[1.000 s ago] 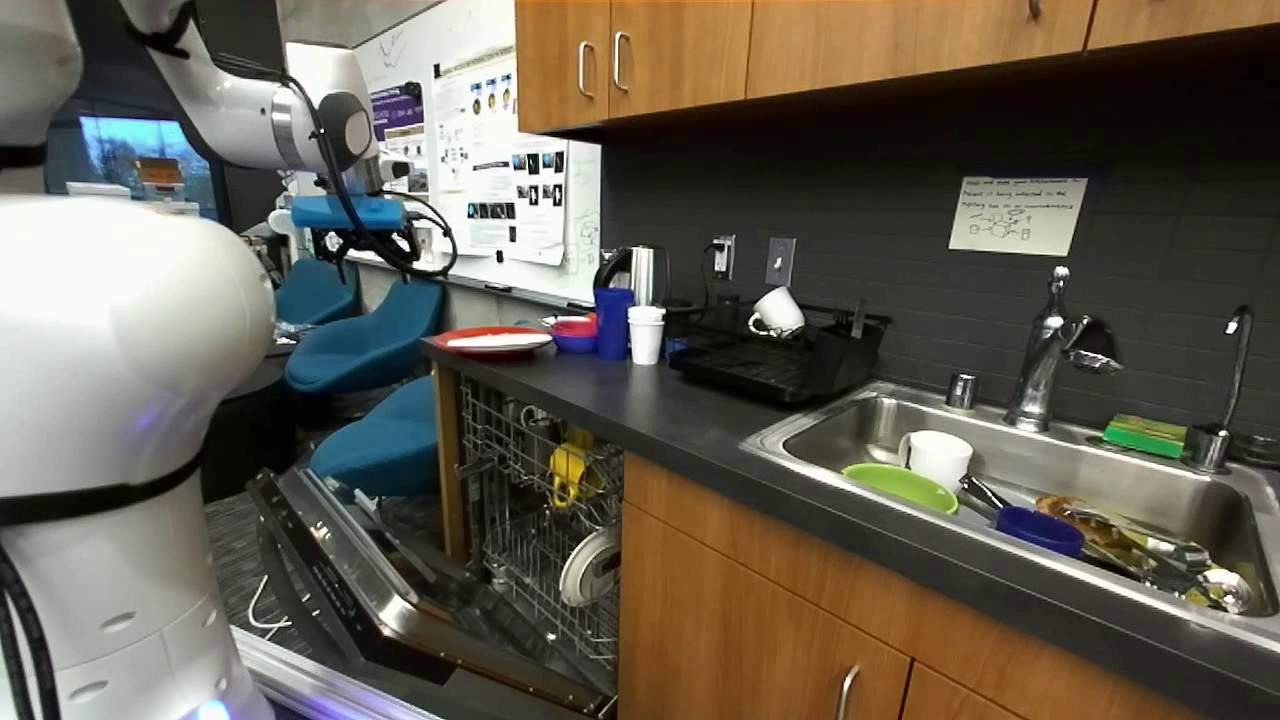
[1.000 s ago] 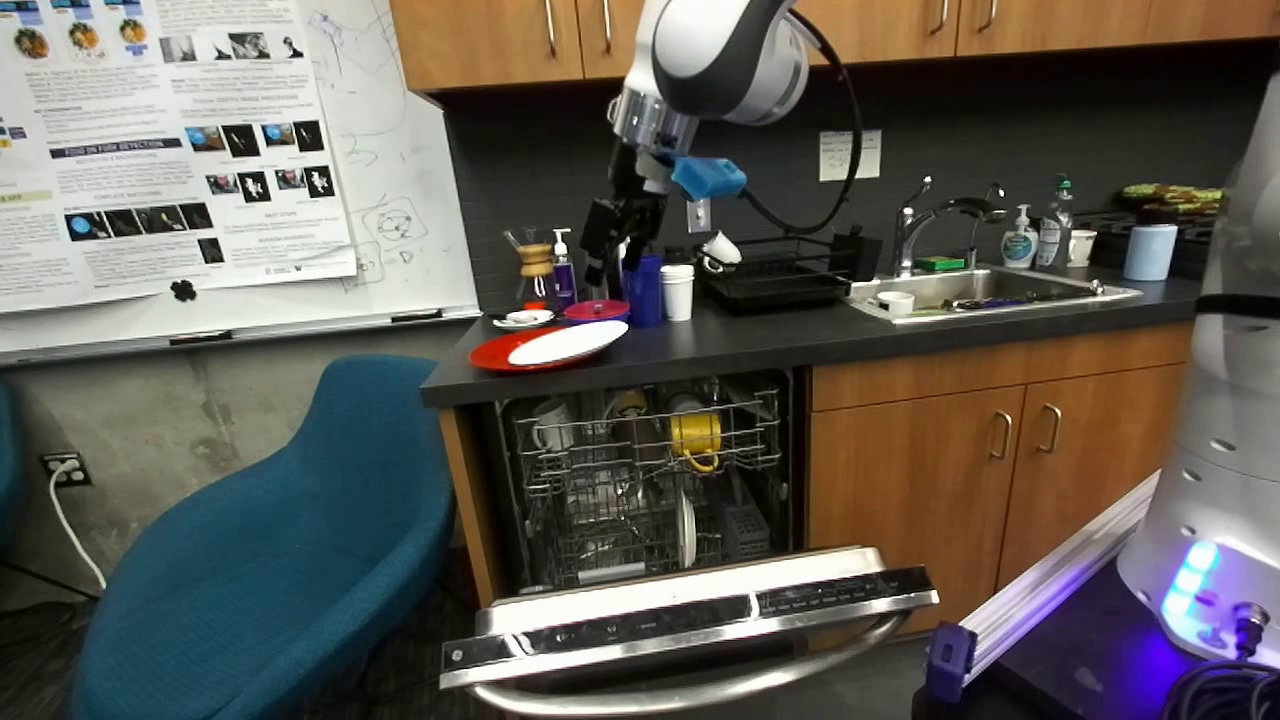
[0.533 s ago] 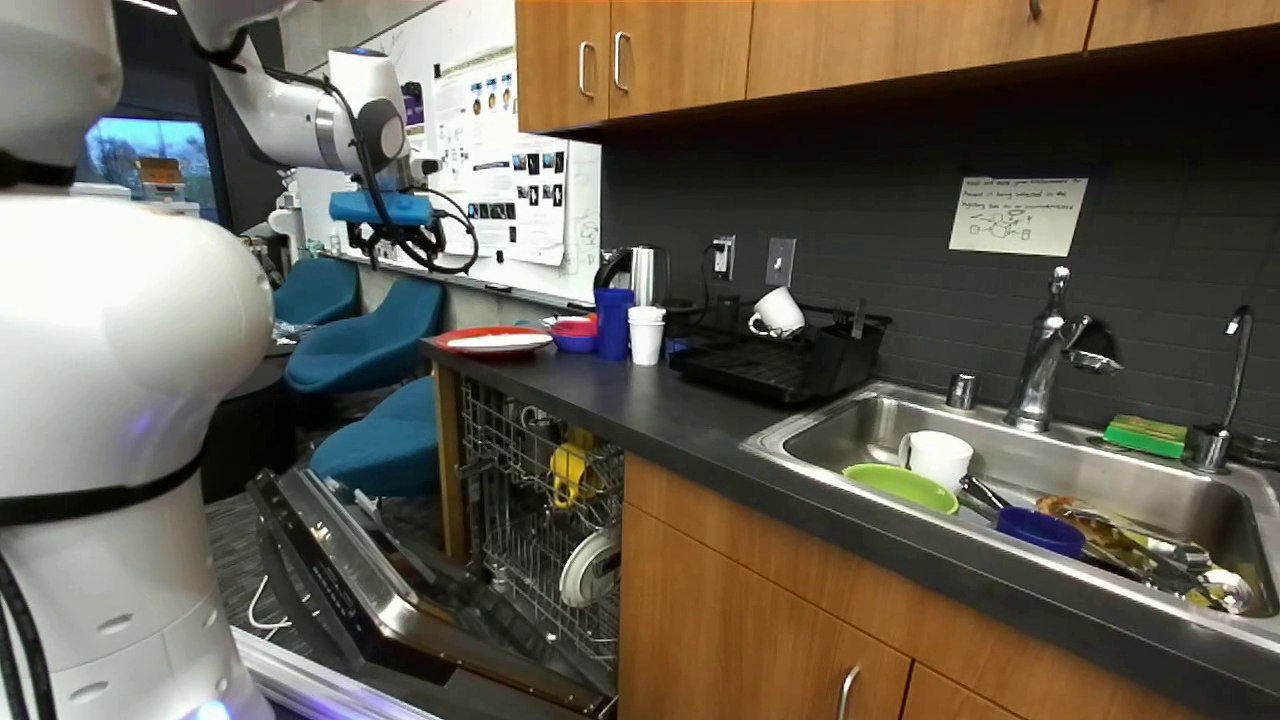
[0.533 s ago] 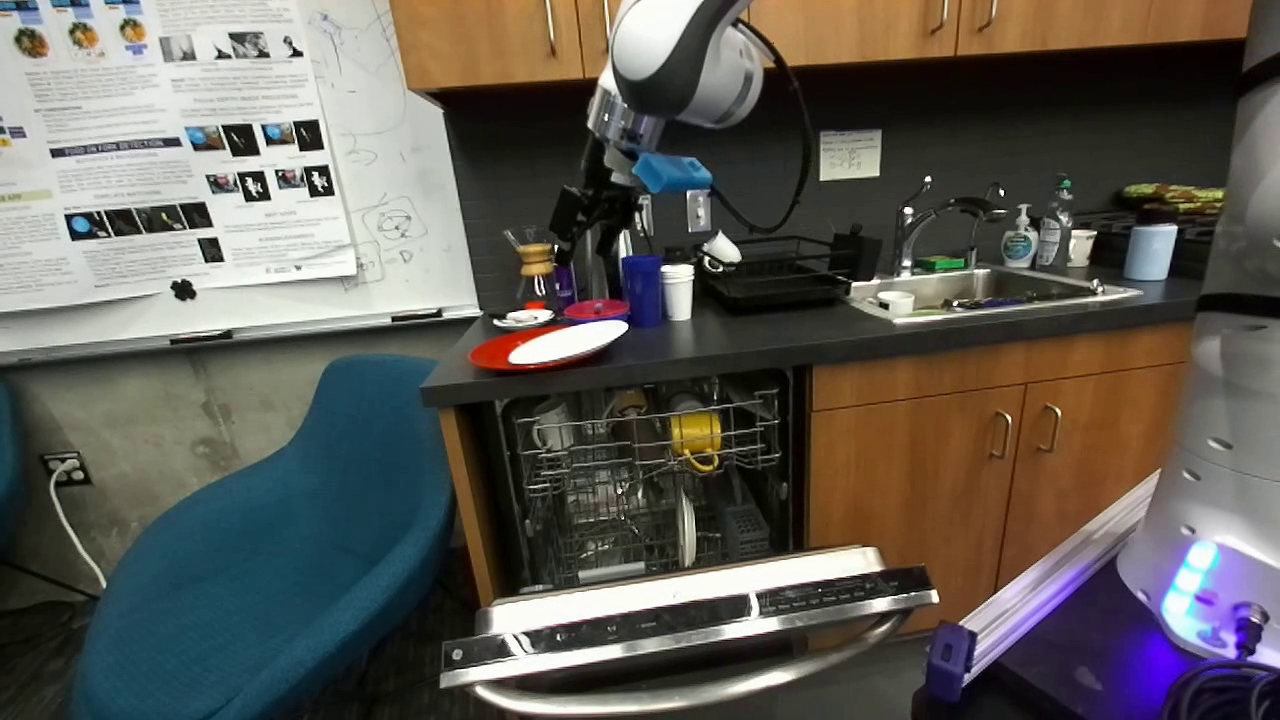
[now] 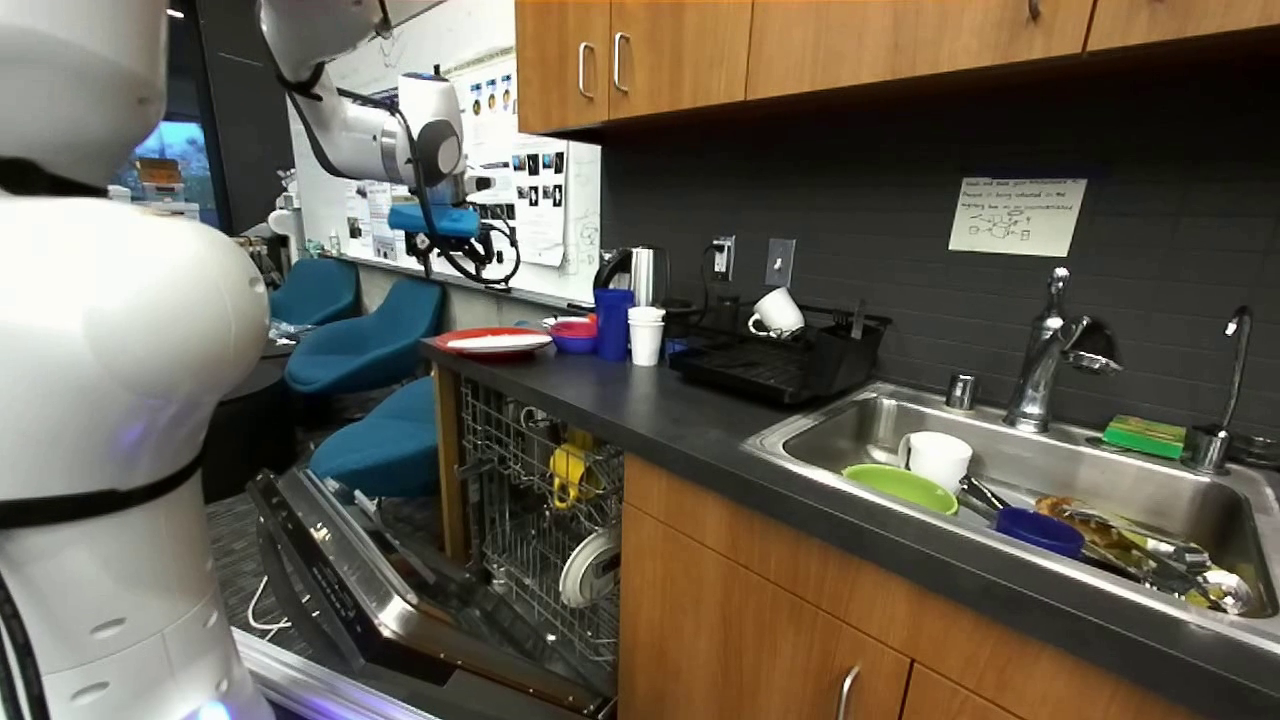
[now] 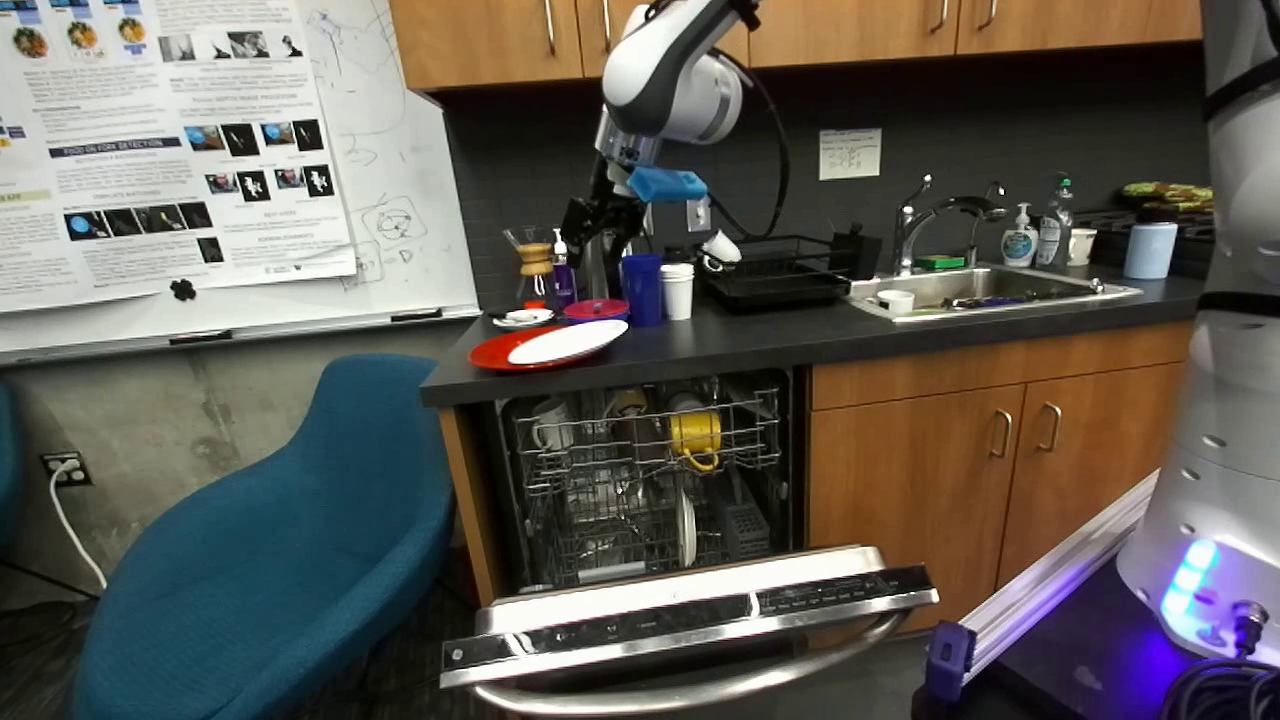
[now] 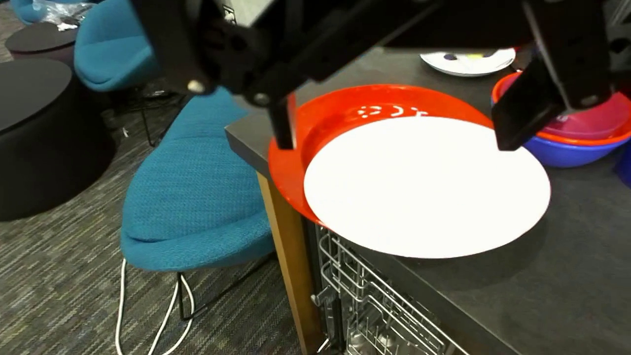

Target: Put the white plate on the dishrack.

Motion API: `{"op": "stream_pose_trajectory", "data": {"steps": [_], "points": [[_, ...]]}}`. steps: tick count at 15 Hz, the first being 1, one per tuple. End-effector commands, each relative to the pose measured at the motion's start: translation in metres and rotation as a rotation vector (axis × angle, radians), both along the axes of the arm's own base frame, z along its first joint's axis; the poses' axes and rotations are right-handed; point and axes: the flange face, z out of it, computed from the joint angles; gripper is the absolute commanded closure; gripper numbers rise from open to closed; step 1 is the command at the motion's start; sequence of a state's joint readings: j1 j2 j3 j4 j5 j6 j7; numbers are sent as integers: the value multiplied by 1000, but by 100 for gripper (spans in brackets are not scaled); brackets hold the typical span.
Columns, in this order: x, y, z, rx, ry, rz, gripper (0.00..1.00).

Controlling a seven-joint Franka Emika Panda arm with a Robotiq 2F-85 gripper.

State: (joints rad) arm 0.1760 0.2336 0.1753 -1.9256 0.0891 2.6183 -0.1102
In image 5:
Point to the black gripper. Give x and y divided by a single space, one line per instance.
425 252

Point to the white plate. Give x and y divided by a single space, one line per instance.
587 569
499 343

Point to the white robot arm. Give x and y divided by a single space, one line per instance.
107 347

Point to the red plate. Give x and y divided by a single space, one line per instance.
438 343

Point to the grey power outlet plate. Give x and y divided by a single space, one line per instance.
720 256

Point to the green plate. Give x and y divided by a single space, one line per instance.
903 491

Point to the teal chair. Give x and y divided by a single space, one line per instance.
363 347
382 446
315 288

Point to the white research poster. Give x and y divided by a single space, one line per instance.
541 215

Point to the whiteboard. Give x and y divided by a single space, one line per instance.
587 225

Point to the purple bowl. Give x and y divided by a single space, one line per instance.
574 339

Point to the blue tumbler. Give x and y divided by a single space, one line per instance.
612 326

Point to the wooden cabinet side panel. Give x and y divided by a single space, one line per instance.
450 455

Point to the steel electric kettle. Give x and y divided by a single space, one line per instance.
640 275

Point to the white paper cup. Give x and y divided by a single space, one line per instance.
646 339

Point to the yellow cup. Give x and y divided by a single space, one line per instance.
569 475

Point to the steel dishwasher door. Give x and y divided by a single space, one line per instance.
363 587

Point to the white ceramic mug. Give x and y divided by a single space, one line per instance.
773 316

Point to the black dish rack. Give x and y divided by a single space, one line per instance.
786 367

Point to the steel sink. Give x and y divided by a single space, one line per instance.
853 425

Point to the wooden base cabinets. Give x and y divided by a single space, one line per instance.
747 626

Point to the chrome faucet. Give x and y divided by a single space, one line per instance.
1043 374

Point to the blue plastic container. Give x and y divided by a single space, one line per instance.
1038 529

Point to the green sponge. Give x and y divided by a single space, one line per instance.
1145 436

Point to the dirty cutlery pile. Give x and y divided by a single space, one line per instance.
1145 555

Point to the small chrome tap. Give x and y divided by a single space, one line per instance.
1215 455

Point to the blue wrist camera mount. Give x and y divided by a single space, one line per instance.
432 220

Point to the grey light switch plate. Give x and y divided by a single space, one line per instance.
780 261

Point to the aluminium frame rail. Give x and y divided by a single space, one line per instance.
304 686

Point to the wooden wall cabinets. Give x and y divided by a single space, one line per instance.
827 47

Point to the white paper wall note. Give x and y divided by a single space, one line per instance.
1019 219

